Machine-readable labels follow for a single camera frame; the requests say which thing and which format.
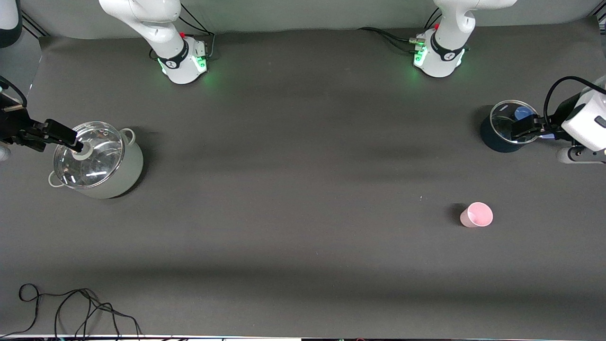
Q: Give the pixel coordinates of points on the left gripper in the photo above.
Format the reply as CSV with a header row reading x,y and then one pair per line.
x,y
559,124

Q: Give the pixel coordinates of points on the pink plastic cup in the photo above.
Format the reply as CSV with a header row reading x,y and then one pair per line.
x,y
477,217

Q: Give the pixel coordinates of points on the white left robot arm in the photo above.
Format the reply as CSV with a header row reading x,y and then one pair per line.
x,y
447,28

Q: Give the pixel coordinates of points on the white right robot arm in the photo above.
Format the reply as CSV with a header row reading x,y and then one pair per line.
x,y
161,28

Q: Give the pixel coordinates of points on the glass lid with blue knob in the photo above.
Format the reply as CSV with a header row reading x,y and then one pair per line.
x,y
504,118

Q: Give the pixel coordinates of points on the dark blue saucepan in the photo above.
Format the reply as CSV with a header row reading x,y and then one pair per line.
x,y
490,137

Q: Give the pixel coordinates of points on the glass lid with grey knob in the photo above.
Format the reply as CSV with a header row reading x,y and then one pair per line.
x,y
94,166

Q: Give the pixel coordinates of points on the grey-white stock pot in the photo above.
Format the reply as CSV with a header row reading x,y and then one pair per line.
x,y
128,173

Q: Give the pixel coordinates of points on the dark grey table mat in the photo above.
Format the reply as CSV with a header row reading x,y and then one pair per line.
x,y
303,166

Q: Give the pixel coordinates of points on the black frame rail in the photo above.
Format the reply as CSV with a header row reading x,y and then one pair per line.
x,y
597,19
34,24

